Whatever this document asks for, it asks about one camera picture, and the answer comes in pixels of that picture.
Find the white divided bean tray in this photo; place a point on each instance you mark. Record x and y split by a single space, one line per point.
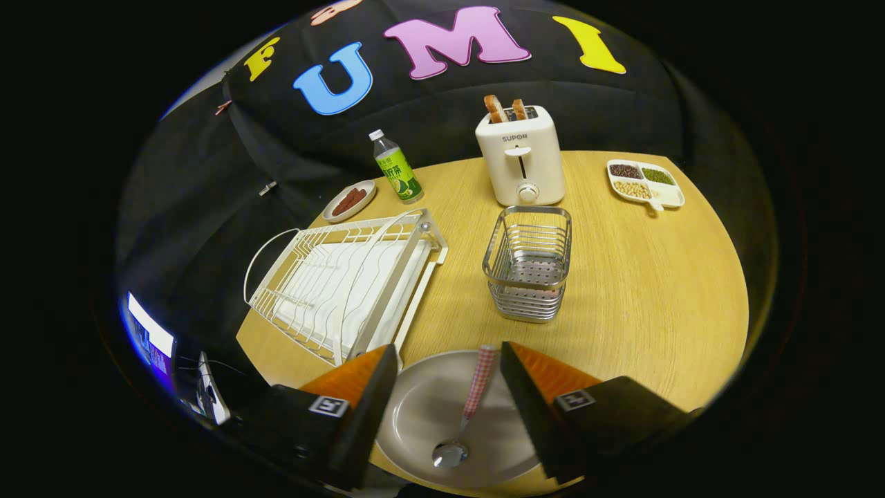
667 194

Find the white plate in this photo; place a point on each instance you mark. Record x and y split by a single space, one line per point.
429 408

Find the white device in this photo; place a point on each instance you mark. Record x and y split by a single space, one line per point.
214 401

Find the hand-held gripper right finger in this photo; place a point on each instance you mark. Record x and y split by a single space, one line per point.
532 415

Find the green label plastic bottle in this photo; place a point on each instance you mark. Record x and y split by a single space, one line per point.
397 173

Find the small white saucer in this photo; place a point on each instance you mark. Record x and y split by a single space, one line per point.
366 188

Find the brown sausage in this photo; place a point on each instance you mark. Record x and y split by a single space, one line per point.
344 203
356 199

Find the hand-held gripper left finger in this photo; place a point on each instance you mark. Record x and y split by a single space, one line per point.
366 422

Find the silver clip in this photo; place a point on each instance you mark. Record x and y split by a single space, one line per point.
267 188

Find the red clip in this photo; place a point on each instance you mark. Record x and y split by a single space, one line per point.
222 107

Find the computer monitor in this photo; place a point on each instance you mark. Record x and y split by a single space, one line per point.
148 332

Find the toast slice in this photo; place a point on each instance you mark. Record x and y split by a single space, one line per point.
496 109
519 109

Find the white toaster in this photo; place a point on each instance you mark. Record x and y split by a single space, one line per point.
546 166

